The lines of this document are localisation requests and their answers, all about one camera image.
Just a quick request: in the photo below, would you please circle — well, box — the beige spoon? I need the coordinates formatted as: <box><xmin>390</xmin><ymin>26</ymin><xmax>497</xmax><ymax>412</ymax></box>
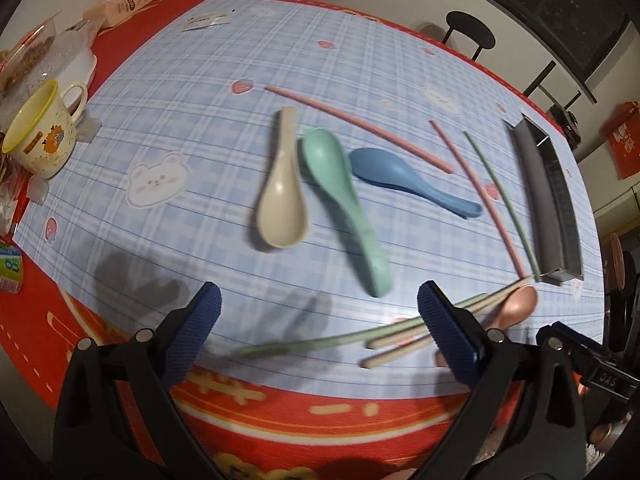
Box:
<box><xmin>250</xmin><ymin>106</ymin><xmax>309</xmax><ymax>251</ymax></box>

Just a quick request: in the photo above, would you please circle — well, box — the blue spoon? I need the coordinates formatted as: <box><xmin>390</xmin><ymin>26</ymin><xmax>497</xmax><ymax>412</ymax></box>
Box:
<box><xmin>348</xmin><ymin>147</ymin><xmax>483</xmax><ymax>220</ymax></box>

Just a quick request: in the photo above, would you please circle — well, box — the blue plaid bear-print mat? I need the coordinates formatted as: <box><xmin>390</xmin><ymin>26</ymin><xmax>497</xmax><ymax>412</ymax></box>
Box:
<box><xmin>10</xmin><ymin>0</ymin><xmax>606</xmax><ymax>401</ymax></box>

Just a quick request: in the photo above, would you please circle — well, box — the pink chopstick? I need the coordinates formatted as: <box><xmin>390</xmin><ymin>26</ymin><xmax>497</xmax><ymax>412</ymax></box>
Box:
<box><xmin>264</xmin><ymin>85</ymin><xmax>455</xmax><ymax>174</ymax></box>
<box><xmin>430</xmin><ymin>120</ymin><xmax>527</xmax><ymax>281</ymax></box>

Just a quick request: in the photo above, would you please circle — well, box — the pink snack packet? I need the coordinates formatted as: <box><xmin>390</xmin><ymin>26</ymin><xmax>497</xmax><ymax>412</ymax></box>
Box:
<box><xmin>84</xmin><ymin>0</ymin><xmax>151</xmax><ymax>31</ymax></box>

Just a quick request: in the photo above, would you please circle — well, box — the pink spoon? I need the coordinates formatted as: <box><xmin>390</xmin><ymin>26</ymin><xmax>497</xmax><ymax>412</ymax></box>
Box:
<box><xmin>434</xmin><ymin>284</ymin><xmax>540</xmax><ymax>368</ymax></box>

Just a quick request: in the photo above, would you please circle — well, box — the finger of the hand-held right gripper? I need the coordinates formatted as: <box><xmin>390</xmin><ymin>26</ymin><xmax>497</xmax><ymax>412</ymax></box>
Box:
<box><xmin>537</xmin><ymin>322</ymin><xmax>608</xmax><ymax>373</ymax></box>

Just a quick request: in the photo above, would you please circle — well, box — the clear plastic container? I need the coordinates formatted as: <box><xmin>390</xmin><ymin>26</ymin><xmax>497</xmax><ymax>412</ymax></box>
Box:
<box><xmin>27</xmin><ymin>30</ymin><xmax>98</xmax><ymax>93</ymax></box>

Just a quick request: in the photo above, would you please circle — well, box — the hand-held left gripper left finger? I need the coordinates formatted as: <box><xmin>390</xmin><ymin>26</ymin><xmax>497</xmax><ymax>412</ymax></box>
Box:
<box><xmin>52</xmin><ymin>281</ymin><xmax>223</xmax><ymax>480</ymax></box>

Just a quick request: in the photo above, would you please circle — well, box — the metal utensil tray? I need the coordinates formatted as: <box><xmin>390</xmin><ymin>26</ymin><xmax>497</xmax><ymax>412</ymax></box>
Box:
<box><xmin>506</xmin><ymin>112</ymin><xmax>585</xmax><ymax>286</ymax></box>

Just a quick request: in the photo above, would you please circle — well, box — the clear snack bag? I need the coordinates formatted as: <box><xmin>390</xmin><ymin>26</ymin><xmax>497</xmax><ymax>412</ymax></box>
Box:
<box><xmin>0</xmin><ymin>17</ymin><xmax>58</xmax><ymax>111</ymax></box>

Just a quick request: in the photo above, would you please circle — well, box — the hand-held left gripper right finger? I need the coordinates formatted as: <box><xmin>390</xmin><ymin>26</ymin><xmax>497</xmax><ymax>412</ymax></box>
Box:
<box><xmin>415</xmin><ymin>280</ymin><xmax>587</xmax><ymax>480</ymax></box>

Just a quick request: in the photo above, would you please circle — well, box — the green chopstick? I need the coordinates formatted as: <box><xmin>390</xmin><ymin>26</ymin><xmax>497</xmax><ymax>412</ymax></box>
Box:
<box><xmin>235</xmin><ymin>292</ymin><xmax>488</xmax><ymax>358</ymax></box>
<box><xmin>463</xmin><ymin>131</ymin><xmax>542</xmax><ymax>281</ymax></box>

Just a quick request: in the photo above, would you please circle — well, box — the white paper tag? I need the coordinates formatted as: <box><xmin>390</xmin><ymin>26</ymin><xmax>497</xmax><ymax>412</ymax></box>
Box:
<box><xmin>182</xmin><ymin>12</ymin><xmax>231</xmax><ymax>32</ymax></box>

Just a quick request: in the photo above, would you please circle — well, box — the yellow-rimmed printed mug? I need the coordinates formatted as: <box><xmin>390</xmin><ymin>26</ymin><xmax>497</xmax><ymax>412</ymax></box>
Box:
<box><xmin>0</xmin><ymin>80</ymin><xmax>90</xmax><ymax>180</ymax></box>

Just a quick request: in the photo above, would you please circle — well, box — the green labelled packet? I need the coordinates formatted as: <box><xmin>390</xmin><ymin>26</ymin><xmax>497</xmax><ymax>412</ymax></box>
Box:
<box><xmin>0</xmin><ymin>241</ymin><xmax>26</xmax><ymax>295</ymax></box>

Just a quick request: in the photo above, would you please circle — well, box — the mint green spoon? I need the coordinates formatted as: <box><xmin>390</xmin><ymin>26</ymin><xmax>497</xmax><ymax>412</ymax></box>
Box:
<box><xmin>300</xmin><ymin>128</ymin><xmax>392</xmax><ymax>298</ymax></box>

